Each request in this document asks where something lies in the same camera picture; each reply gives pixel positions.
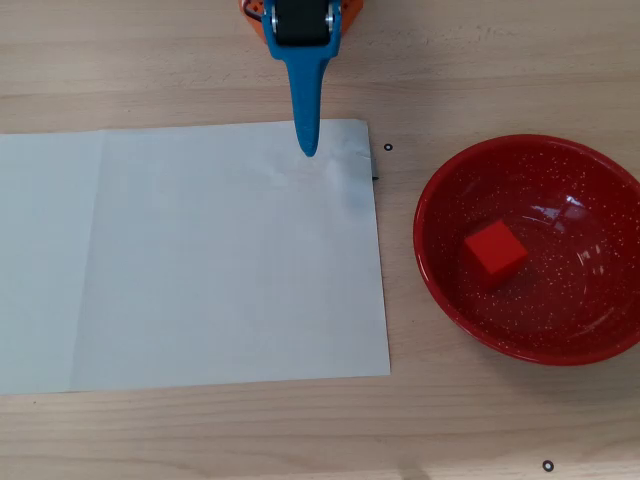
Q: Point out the blue gripper, black servo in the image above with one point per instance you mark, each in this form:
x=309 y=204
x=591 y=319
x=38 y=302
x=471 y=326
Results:
x=301 y=20

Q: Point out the red cube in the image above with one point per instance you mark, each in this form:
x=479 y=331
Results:
x=495 y=250

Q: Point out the red speckled bowl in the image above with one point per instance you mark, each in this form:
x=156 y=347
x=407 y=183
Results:
x=550 y=320

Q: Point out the white paper sheet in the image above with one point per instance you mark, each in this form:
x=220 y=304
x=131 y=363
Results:
x=240 y=260
x=40 y=260

